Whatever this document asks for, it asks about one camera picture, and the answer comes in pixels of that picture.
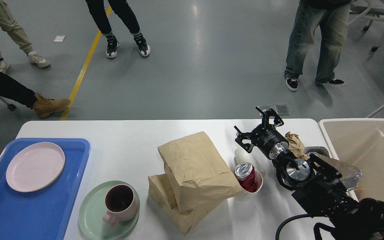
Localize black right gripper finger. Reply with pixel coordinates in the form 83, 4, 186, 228
234, 126, 257, 153
256, 106, 284, 131

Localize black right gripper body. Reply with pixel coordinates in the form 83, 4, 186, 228
254, 129, 289, 160

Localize pink mug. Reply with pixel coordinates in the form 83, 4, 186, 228
103, 184, 139, 227

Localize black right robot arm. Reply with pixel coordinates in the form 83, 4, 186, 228
235, 107, 384, 240

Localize white paper cup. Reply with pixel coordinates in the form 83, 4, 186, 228
233, 147, 266, 202

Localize metal floor socket plate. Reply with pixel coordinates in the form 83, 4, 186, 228
257, 105, 291, 116

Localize crushed red soda can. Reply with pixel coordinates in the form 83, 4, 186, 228
234, 162, 258, 193

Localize crumpled brown paper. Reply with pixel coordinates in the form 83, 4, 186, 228
285, 132, 309, 160

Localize grey crumpled wrapper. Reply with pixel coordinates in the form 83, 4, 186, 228
305, 146, 330, 157

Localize upper brown paper bag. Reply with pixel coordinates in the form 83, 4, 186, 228
158, 132, 242, 212

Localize clear plastic wrapper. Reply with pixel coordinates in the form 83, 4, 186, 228
305, 152, 362, 192

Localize beige plastic bin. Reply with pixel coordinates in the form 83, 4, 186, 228
319, 118, 384, 201

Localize white office chair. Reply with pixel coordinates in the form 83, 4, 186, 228
348, 0, 384, 52

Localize green plate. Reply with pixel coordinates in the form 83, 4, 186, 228
79, 180, 140, 240

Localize person in black trousers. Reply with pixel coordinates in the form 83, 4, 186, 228
85, 0, 151, 59

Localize pink plate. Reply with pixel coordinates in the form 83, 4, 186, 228
6, 142, 65, 192

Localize blue plastic tray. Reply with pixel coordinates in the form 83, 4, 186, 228
0, 138, 90, 240

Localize white paper scrap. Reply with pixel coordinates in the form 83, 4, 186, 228
53, 35, 66, 42

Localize seated person tan boots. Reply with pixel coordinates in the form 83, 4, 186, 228
0, 72, 70, 155

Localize person in beige trousers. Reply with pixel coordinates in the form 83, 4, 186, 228
0, 0, 50, 74

